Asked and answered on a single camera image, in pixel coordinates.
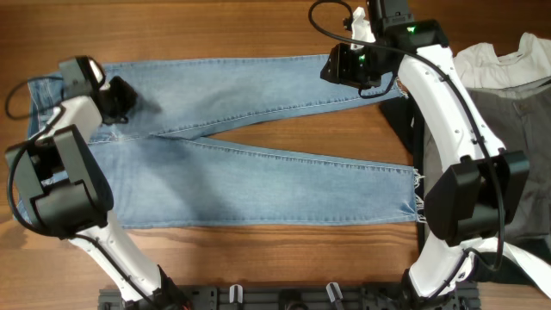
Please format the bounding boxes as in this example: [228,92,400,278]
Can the light blue denim jeans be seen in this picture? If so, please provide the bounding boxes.
[15,53,427,229]

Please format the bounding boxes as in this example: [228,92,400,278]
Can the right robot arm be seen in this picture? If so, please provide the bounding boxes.
[320,1,550,309]

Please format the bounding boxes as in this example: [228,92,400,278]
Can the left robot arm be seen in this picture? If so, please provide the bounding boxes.
[5,77,192,309]

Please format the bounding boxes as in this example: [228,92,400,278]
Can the black garment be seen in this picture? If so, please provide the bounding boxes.
[379,97,426,252]

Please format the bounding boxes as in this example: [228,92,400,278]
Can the white cloth garment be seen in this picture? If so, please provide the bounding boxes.
[454,33,550,90]

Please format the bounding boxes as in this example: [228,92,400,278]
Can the grey garment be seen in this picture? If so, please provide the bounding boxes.
[424,77,551,251]

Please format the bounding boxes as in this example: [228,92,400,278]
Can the black right camera cable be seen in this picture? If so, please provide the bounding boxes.
[307,0,505,298]

